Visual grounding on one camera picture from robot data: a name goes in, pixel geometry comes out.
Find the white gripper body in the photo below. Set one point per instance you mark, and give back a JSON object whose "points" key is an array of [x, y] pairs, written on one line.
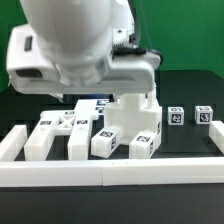
{"points": [[131, 70]]}

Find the white chair seat part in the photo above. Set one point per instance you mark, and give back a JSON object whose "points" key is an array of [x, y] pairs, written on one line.
{"points": [[133, 113]]}

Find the white chair backrest frame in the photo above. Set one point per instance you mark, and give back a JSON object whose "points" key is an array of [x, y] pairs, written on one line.
{"points": [[76, 124]]}

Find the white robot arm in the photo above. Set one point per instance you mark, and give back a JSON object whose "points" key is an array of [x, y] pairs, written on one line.
{"points": [[80, 47]]}

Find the white U-shaped obstacle fence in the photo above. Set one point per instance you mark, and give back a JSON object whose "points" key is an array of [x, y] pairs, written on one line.
{"points": [[14, 173]]}

